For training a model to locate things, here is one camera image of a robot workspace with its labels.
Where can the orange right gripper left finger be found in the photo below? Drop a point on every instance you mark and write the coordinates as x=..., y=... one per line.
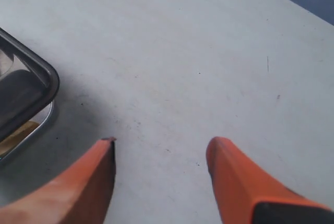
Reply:
x=80, y=194

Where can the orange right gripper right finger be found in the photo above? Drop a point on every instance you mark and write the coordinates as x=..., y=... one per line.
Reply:
x=245, y=193

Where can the yellow toy cheese wedge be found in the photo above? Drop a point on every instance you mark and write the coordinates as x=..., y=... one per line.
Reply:
x=18, y=136

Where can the smoky transparent container lid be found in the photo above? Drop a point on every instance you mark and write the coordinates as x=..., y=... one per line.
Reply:
x=28, y=85

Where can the stainless steel lunch box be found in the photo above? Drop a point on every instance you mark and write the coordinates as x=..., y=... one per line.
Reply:
x=42, y=118

